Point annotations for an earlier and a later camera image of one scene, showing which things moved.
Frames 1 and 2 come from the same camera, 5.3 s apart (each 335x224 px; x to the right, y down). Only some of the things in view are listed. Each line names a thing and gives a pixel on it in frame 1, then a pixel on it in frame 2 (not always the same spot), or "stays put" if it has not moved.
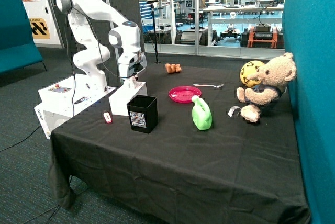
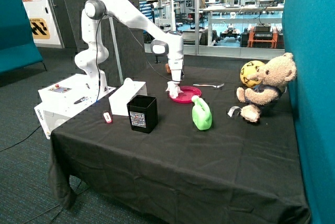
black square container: (143, 112) stays put
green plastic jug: (202, 115) stays put
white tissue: (133, 83) -> (174, 89)
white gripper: (131, 63) -> (176, 73)
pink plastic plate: (183, 94) stays put
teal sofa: (19, 49) stays put
